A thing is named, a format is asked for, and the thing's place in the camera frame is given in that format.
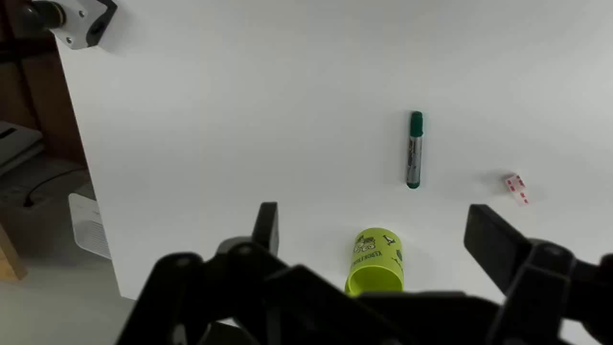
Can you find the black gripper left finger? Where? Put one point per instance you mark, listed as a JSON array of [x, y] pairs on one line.
[[212, 299]]

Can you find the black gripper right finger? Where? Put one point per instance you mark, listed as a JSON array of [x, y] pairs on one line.
[[511, 255]]

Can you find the green and grey marker pen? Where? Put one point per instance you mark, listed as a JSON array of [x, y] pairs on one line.
[[415, 153]]

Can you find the pink and white tape roll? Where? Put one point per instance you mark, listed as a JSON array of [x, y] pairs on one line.
[[517, 186]]

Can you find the lime green printed cup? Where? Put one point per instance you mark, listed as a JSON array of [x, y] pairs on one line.
[[377, 268]]

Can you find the translucent plastic container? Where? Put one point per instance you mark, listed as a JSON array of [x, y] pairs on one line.
[[89, 222]]

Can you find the light wooden block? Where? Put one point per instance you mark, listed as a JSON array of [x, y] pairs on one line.
[[9, 255]]

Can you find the grey flat box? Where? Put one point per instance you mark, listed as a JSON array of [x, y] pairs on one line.
[[17, 144]]

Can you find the brown wooden desk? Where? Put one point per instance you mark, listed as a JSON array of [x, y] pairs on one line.
[[40, 88]]

